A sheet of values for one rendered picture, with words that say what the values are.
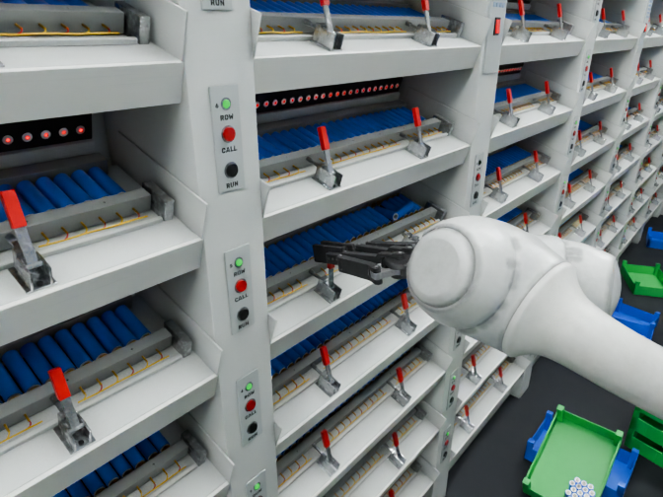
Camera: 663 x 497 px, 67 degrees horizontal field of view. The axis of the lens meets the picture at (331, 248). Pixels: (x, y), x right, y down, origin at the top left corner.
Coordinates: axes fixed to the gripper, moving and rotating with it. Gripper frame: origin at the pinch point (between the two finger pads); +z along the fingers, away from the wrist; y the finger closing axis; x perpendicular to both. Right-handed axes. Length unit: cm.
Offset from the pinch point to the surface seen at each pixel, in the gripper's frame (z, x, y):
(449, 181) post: 3.1, 2.1, 44.7
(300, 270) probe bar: 6.5, -3.2, -2.1
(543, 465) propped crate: -4, -100, 81
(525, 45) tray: -6, 29, 68
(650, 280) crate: -1, -105, 266
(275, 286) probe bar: 6.5, -3.8, -8.1
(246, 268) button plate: -2.0, 4.4, -19.5
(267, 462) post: 4.5, -30.8, -17.9
